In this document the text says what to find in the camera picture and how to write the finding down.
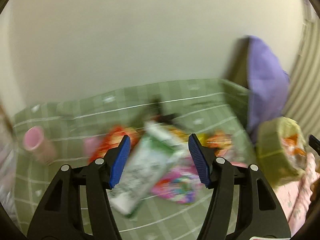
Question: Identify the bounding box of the pink colourful snack wrapper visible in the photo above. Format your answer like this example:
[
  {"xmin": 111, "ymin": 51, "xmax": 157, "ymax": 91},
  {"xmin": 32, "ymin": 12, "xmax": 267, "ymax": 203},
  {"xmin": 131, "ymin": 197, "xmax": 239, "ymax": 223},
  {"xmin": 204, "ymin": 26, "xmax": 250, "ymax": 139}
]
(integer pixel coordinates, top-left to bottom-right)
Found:
[{"xmin": 150, "ymin": 165, "xmax": 201, "ymax": 204}]

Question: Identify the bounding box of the green white snack bag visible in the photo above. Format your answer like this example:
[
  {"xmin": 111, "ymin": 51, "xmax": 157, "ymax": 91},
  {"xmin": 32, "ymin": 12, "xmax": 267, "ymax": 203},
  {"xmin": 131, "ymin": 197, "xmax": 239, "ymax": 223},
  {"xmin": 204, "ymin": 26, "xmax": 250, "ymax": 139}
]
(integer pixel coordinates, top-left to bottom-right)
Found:
[{"xmin": 108, "ymin": 121, "xmax": 187, "ymax": 217}]

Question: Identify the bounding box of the pink paper cup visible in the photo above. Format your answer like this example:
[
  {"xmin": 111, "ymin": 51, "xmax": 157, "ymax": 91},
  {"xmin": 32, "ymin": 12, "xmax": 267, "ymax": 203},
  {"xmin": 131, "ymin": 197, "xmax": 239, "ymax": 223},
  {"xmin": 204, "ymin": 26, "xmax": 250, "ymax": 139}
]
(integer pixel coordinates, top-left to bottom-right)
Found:
[{"xmin": 23, "ymin": 126, "xmax": 57, "ymax": 165}]

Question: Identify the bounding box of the green fabric trash bin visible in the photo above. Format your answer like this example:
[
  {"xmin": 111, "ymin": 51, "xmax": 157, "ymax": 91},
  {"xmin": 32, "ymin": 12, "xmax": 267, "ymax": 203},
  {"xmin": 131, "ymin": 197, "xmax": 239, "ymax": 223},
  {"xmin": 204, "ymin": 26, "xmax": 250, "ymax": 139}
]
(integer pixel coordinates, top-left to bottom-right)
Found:
[{"xmin": 256, "ymin": 117, "xmax": 307, "ymax": 189}]

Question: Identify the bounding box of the orange red snack wrapper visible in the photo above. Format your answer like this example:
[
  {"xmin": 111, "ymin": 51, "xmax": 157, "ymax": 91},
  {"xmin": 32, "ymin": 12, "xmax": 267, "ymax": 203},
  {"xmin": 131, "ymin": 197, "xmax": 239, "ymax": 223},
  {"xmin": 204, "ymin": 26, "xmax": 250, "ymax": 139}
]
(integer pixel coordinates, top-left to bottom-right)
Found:
[{"xmin": 84, "ymin": 126, "xmax": 140, "ymax": 163}]

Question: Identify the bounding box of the dark wooden headboard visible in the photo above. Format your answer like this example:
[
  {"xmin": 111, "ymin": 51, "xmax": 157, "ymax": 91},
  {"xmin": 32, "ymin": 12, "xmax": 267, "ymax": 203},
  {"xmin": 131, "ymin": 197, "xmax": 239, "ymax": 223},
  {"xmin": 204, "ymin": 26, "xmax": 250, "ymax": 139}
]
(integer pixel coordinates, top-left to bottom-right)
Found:
[{"xmin": 225, "ymin": 36, "xmax": 249, "ymax": 88}]

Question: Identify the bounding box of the purple pillow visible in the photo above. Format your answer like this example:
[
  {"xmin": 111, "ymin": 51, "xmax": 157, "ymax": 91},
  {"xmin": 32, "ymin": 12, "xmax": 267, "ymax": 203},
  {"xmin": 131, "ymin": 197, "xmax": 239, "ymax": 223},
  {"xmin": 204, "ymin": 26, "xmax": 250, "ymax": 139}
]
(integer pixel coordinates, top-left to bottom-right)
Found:
[{"xmin": 246, "ymin": 36, "xmax": 290, "ymax": 144}]

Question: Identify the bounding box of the green checked bed sheet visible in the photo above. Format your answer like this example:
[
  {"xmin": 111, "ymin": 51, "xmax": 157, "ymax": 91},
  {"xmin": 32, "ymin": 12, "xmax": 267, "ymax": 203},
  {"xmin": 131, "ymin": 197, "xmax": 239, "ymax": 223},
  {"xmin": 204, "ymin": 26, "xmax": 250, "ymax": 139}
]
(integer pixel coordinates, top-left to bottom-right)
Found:
[{"xmin": 14, "ymin": 79, "xmax": 255, "ymax": 239}]

